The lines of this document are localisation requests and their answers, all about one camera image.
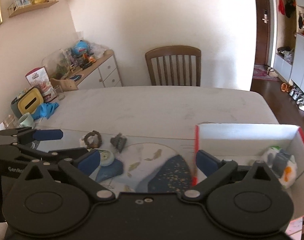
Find white patterned plastic bag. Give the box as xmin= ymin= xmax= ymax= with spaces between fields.
xmin=262 ymin=146 xmax=298 ymax=189

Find mint green cup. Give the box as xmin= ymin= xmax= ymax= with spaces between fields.
xmin=18 ymin=113 xmax=35 ymax=129

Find clear glass bottle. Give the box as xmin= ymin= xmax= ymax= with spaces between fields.
xmin=3 ymin=114 xmax=18 ymax=129

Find blue rubber gloves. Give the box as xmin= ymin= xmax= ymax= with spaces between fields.
xmin=31 ymin=102 xmax=59 ymax=120

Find yellow green tissue box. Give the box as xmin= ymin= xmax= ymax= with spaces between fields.
xmin=11 ymin=87 xmax=44 ymax=118

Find dark grey folded cloth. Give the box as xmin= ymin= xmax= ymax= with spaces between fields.
xmin=110 ymin=133 xmax=127 ymax=153

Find red white cardboard box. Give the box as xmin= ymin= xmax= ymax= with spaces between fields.
xmin=195 ymin=124 xmax=304 ymax=219

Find red white snack bag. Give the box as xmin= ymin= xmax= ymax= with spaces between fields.
xmin=25 ymin=67 xmax=56 ymax=103

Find white wood sideboard cabinet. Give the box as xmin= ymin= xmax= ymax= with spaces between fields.
xmin=74 ymin=49 xmax=123 ymax=90

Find brown wooden chair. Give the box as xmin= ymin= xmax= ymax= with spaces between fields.
xmin=145 ymin=45 xmax=201 ymax=87

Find dark brown entrance door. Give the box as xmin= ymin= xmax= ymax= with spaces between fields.
xmin=254 ymin=0 xmax=271 ymax=66

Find brown bead bracelet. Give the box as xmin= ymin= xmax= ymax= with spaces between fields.
xmin=82 ymin=130 xmax=103 ymax=149

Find wooden wall shelf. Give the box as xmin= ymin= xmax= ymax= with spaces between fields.
xmin=7 ymin=1 xmax=58 ymax=18

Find white grey wall cabinets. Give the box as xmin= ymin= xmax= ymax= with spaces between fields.
xmin=274 ymin=0 xmax=304 ymax=91

